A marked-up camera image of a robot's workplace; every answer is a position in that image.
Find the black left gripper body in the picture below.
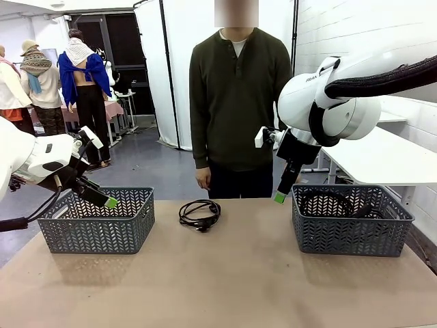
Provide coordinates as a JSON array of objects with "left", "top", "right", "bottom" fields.
[{"left": 40, "top": 170, "right": 100, "bottom": 200}]

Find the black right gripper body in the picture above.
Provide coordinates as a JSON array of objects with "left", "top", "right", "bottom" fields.
[{"left": 276, "top": 128, "right": 322, "bottom": 167}]

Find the thin black power cable coil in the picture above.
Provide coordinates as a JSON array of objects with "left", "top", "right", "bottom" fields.
[{"left": 298, "top": 191, "right": 354, "bottom": 218}]

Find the black Schuko plug power cable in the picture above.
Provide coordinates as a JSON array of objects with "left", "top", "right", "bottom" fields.
[{"left": 350, "top": 204, "right": 385, "bottom": 219}]

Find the person's right forearm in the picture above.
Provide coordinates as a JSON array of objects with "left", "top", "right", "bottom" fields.
[{"left": 190, "top": 112, "right": 212, "bottom": 169}]

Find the person's right hand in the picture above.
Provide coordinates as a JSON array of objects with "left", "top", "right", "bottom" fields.
[{"left": 194, "top": 166, "right": 212, "bottom": 191}]

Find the grey plastic lattice basket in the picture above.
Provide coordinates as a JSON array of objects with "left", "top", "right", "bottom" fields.
[
  {"left": 291, "top": 184, "right": 416, "bottom": 258},
  {"left": 36, "top": 186, "right": 155, "bottom": 256}
]

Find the person in green sweater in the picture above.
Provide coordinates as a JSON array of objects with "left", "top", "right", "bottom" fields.
[{"left": 189, "top": 0, "right": 294, "bottom": 200}]

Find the large white table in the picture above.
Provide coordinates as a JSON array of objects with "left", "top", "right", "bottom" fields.
[{"left": 299, "top": 124, "right": 437, "bottom": 206}]

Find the table with pink cloth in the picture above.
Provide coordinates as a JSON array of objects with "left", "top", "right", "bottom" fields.
[{"left": 30, "top": 100, "right": 124, "bottom": 144}]

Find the long white table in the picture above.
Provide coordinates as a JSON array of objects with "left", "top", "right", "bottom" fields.
[{"left": 377, "top": 111, "right": 409, "bottom": 126}]

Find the small white desk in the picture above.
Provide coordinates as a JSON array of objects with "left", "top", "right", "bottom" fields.
[{"left": 114, "top": 91, "right": 139, "bottom": 135}]

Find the mannequin with blue cloth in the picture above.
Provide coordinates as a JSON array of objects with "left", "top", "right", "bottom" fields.
[{"left": 57, "top": 29, "right": 113, "bottom": 168}]

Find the black stand pole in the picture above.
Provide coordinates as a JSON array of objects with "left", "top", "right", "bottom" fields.
[
  {"left": 290, "top": 0, "right": 300, "bottom": 69},
  {"left": 158, "top": 0, "right": 182, "bottom": 151}
]

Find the mannequin in white jacket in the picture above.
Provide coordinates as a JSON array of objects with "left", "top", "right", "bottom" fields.
[{"left": 0, "top": 44, "right": 35, "bottom": 136}]

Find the white black humanoid figure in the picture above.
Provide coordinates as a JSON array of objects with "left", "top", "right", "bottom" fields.
[{"left": 95, "top": 47, "right": 121, "bottom": 90}]

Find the mannequin with hat and shawl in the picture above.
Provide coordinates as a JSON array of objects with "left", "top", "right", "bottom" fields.
[{"left": 19, "top": 39, "right": 66, "bottom": 136}]

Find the white backdrop curtain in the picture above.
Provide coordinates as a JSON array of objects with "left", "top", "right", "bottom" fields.
[{"left": 133, "top": 0, "right": 298, "bottom": 151}]

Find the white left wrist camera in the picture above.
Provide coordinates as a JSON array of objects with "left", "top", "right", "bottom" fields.
[{"left": 79, "top": 125, "right": 104, "bottom": 150}]

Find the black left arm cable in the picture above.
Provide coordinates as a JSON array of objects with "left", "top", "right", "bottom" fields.
[{"left": 0, "top": 138, "right": 96, "bottom": 233}]

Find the black cable with bulky plug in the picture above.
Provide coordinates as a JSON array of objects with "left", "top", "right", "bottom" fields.
[{"left": 178, "top": 200, "right": 222, "bottom": 234}]

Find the black right arm cable sleeve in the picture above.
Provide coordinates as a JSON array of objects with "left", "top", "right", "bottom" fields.
[{"left": 309, "top": 56, "right": 437, "bottom": 148}]

